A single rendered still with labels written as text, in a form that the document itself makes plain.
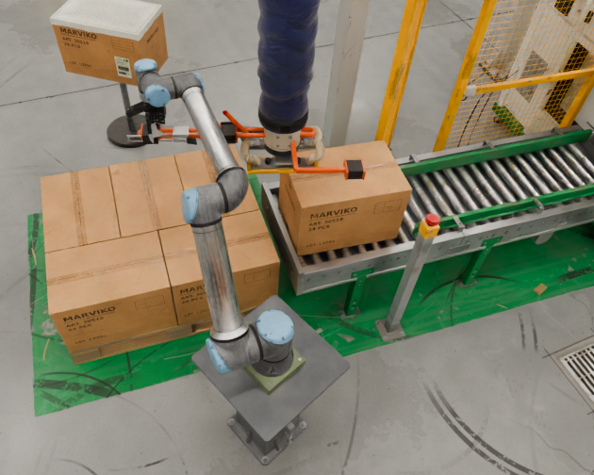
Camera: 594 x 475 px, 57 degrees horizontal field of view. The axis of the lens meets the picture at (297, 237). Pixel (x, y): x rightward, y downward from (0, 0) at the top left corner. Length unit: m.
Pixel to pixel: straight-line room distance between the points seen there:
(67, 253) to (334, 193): 1.46
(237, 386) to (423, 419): 1.27
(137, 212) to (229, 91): 2.06
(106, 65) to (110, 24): 0.29
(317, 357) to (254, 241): 0.89
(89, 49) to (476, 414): 3.33
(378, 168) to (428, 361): 1.22
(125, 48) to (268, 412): 2.56
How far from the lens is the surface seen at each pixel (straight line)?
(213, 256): 1.96
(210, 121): 2.14
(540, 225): 3.65
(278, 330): 2.14
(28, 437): 3.31
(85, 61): 4.15
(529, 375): 3.61
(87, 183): 3.49
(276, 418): 2.33
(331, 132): 4.05
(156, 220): 3.20
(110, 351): 3.38
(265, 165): 2.56
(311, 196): 2.75
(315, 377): 2.41
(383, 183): 2.88
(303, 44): 2.21
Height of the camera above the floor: 2.92
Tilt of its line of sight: 50 degrees down
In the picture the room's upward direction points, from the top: 6 degrees clockwise
